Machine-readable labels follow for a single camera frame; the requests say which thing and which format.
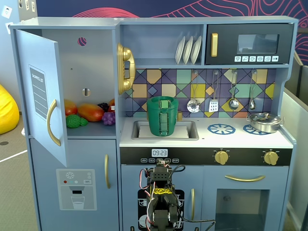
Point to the blue dishwasher door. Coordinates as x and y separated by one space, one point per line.
130 178

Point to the steel serving spoon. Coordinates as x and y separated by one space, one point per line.
252 105

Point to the black toy microwave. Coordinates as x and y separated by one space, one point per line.
226 43

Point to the steel ladle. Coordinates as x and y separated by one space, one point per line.
233 104

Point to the white toy plate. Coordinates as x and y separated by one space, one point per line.
196 49
188 50
179 51

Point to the dark toy blackberry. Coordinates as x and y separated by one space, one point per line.
103 106

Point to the blue fridge door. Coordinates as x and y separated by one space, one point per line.
36 53

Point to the orange toy fruit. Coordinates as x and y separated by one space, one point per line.
111 102

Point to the steel slotted spatula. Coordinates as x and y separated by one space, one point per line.
213 106

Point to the green toy broccoli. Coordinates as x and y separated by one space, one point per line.
73 121

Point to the black dishwasher sticker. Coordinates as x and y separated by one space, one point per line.
142 211

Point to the steel cooking pot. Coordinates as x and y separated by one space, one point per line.
264 126

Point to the purple toy grapes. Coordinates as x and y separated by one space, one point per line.
108 118

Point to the white wall socket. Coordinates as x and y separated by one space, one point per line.
6 11

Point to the gold stove knob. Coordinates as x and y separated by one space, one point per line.
221 157
271 158

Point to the grey water dispenser sticker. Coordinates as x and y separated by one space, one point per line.
77 195

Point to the grey partition panel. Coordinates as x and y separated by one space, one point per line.
294 106

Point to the blue freezer door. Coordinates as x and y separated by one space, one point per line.
79 154

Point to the steel pot lid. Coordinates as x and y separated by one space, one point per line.
263 118

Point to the grey sink basin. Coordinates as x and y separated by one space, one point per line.
192 131

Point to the blue oven door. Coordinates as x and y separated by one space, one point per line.
211 183

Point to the large toy mango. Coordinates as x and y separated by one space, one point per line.
90 112

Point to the small wrist camera board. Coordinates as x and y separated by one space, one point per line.
164 163

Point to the green printed container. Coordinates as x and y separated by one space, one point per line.
154 122

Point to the grey shopping list sticker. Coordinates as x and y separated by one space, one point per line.
38 93

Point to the small toy mango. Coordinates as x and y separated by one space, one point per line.
70 107

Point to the steel skimmer spoon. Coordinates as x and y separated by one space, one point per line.
193 106

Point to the gold faucet knob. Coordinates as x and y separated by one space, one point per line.
179 116

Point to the gold toy telephone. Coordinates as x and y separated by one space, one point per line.
125 55

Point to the blue toy kitchen unit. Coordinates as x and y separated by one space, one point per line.
158 21

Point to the yellow beanbag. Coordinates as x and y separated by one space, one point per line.
7 113

